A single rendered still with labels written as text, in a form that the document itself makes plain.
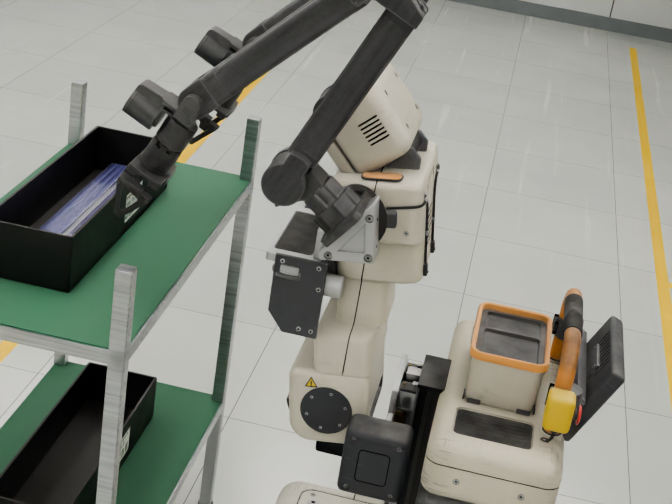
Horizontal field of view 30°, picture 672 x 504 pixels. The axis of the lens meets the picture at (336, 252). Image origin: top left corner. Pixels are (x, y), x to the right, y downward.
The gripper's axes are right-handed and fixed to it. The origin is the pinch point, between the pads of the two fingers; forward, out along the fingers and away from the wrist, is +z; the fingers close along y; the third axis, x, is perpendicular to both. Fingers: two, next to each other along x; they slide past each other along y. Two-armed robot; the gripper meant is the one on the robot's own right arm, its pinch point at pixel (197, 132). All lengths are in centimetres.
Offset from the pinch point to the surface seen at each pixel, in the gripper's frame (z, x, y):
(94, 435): 74, 20, 7
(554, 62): 59, 127, -566
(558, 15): 55, 124, -688
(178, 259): 12.8, 12.7, 26.5
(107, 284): 16.7, 5.0, 43.1
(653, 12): 12, 176, -689
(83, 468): 74, 22, 20
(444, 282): 76, 97, -196
